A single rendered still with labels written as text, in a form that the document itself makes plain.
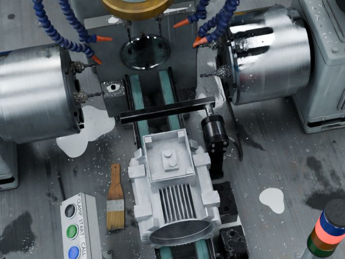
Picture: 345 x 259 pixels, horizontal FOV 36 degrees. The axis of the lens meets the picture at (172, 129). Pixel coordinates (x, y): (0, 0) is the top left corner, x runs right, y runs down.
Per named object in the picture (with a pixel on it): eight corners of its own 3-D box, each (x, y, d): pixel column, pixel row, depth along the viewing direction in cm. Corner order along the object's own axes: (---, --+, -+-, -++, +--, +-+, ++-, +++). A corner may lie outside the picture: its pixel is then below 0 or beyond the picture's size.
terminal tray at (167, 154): (144, 150, 126) (140, 135, 120) (187, 143, 127) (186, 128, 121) (151, 196, 120) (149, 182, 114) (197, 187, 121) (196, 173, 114)
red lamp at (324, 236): (311, 219, 111) (315, 211, 107) (338, 214, 111) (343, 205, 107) (320, 246, 108) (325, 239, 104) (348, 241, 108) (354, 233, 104)
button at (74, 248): (72, 249, 117) (66, 248, 116) (82, 245, 116) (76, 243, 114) (73, 262, 115) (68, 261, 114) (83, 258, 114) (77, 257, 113)
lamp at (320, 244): (307, 226, 114) (311, 219, 111) (333, 221, 115) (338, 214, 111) (316, 253, 111) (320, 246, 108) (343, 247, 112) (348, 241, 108)
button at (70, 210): (69, 208, 122) (63, 206, 121) (78, 203, 121) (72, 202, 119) (70, 220, 121) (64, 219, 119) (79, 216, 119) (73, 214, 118)
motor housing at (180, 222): (133, 181, 139) (125, 146, 123) (203, 168, 140) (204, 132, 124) (145, 253, 129) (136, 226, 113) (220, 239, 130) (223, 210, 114)
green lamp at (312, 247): (304, 234, 118) (307, 226, 114) (329, 228, 119) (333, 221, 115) (312, 259, 115) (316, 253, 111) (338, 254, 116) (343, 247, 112)
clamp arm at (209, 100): (213, 99, 142) (119, 116, 140) (213, 93, 139) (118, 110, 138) (215, 110, 140) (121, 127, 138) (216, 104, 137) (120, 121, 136)
